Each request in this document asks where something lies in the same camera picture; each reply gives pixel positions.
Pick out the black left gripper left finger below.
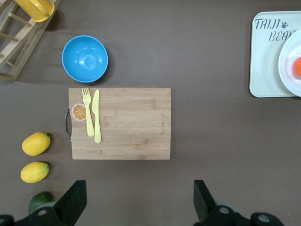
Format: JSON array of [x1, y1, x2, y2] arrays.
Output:
[[15, 180, 87, 226]]

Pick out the beige bear print tray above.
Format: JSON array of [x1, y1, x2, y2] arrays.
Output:
[[248, 10, 301, 98]]

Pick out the bamboo cutting board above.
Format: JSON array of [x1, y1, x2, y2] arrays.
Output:
[[64, 88, 172, 161]]

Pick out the yellow plastic knife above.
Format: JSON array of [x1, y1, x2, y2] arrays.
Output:
[[91, 89, 103, 144]]

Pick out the yellow lemon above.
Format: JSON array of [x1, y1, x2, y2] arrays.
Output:
[[22, 131, 51, 157], [20, 161, 50, 184]]

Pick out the dark green avocado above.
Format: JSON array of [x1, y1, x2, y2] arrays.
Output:
[[28, 192, 54, 214]]

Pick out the wooden cup rack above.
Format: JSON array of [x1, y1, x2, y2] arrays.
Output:
[[0, 0, 63, 82]]

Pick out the white round plate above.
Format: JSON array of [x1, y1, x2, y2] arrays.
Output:
[[278, 28, 301, 97]]

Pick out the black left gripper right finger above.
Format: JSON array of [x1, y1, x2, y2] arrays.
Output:
[[193, 179, 250, 226]]

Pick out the blue bowl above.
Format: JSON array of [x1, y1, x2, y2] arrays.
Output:
[[62, 35, 109, 83]]

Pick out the yellow mug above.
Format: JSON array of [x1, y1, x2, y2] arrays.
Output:
[[14, 0, 55, 23]]

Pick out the yellow plastic fork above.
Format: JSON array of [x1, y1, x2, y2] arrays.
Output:
[[81, 87, 95, 137]]

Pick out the orange fruit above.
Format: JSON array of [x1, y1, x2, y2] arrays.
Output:
[[293, 57, 301, 79]]

